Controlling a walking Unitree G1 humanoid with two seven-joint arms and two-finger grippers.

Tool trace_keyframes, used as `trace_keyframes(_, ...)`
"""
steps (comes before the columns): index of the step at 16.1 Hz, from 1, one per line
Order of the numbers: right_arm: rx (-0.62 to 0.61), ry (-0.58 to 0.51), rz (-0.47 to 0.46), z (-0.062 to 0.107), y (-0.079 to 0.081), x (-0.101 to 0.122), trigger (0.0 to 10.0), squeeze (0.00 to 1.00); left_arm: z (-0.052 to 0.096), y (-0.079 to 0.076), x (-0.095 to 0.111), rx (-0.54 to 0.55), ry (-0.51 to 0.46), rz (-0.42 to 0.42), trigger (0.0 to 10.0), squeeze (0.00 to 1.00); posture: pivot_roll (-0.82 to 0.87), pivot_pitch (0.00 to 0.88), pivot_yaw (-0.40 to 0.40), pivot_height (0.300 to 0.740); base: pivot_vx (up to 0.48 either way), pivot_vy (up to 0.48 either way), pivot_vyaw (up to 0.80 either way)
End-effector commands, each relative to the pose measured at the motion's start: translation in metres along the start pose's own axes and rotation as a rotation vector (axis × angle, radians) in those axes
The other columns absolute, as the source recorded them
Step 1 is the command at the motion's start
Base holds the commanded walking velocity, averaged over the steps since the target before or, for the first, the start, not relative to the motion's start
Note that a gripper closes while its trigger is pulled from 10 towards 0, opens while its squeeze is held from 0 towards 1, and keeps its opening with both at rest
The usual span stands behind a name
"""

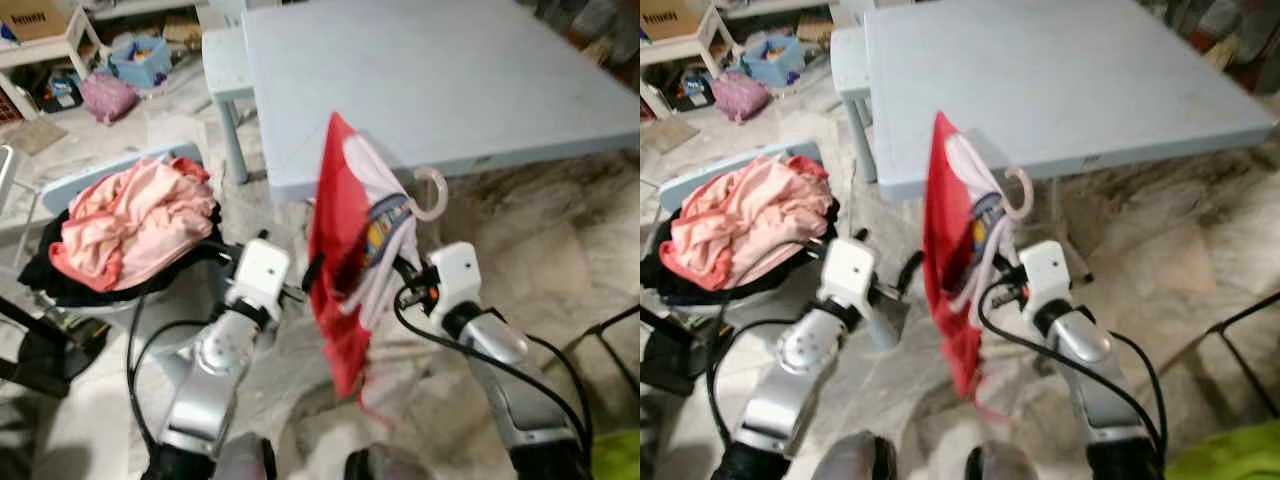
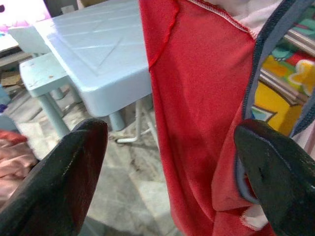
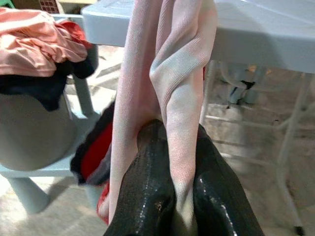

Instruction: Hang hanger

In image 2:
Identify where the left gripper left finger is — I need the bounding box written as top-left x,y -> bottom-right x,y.
0,118 -> 109,236

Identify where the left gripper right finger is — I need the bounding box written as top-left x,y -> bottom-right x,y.
233,119 -> 315,236

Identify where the pink cartoon bear shirt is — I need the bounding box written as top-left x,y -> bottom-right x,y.
0,130 -> 39,205

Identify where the red garment with blue trim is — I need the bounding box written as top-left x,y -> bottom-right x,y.
139,0 -> 315,236

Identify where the brown cardboard piece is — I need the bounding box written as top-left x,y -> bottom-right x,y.
0,70 -> 24,88

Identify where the pale blue plastic table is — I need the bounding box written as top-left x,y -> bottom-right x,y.
36,0 -> 158,145

